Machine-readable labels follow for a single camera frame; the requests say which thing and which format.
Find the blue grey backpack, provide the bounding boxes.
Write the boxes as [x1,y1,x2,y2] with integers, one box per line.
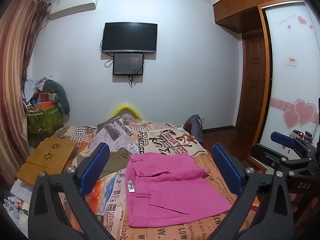
[183,114,204,145]

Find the brown wooden door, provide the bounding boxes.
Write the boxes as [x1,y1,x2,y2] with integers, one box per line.
[235,29,267,133]

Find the small black wall monitor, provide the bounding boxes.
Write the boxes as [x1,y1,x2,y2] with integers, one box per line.
[112,53,144,76]

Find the wooden lap desk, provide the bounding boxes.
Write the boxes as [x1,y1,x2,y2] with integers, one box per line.
[16,137,78,186]

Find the pile of small bedside clutter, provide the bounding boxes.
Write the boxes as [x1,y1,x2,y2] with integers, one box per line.
[2,177,34,233]

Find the pink pants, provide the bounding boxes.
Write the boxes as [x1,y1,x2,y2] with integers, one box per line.
[125,152,232,228]

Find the brown wooden wardrobe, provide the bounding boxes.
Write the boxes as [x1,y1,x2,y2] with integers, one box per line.
[212,0,304,34]

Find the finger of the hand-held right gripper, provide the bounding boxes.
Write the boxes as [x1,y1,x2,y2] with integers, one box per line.
[250,144,290,172]
[270,131,313,153]

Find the olive green pants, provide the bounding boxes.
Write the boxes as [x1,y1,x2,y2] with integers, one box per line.
[75,148,132,180]

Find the white air conditioner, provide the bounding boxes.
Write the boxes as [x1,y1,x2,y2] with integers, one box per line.
[49,0,100,20]

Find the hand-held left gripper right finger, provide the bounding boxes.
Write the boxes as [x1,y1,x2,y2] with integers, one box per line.
[207,143,294,240]

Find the black wall television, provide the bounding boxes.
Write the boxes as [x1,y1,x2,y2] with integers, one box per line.
[101,22,158,54]

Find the green patterned storage bag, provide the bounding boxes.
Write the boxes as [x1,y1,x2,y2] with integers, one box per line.
[26,102,64,134]

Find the newspaper print bed sheet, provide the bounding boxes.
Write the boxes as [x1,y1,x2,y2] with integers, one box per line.
[10,115,262,240]

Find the striped brown curtain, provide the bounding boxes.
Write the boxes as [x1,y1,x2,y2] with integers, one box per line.
[0,0,52,178]

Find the grey plush pillow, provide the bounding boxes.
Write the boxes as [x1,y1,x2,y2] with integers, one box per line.
[42,80,70,113]

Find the white heart print sliding door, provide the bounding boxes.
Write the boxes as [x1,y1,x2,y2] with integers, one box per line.
[246,1,320,173]

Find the yellow foam bed guard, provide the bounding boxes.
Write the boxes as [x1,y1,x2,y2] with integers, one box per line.
[110,103,143,119]

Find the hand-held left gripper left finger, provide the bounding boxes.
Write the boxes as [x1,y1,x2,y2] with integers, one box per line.
[28,142,118,240]

